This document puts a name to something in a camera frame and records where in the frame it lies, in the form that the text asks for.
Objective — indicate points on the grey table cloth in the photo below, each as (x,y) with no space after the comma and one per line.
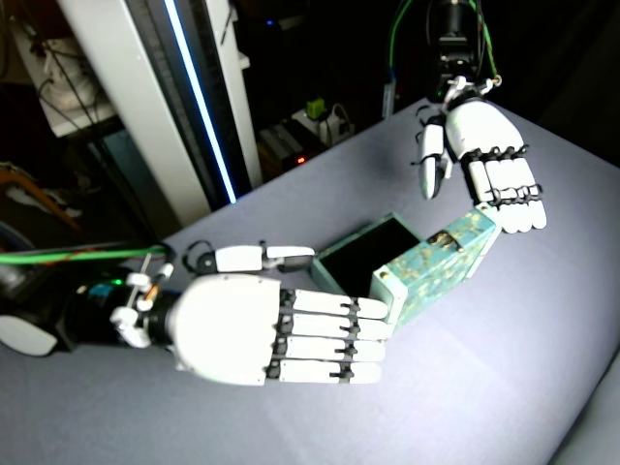
(436,397)

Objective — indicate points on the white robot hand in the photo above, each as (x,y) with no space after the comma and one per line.
(479,128)
(227,329)

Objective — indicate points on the green plug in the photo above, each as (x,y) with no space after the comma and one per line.
(316,107)

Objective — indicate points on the teal floral hinged box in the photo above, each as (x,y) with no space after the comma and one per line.
(436,271)

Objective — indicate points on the black device with red light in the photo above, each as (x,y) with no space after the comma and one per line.
(286,150)

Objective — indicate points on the white column with blue light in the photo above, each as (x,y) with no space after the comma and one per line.
(135,97)

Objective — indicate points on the white power strip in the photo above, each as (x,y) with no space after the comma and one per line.
(334,123)

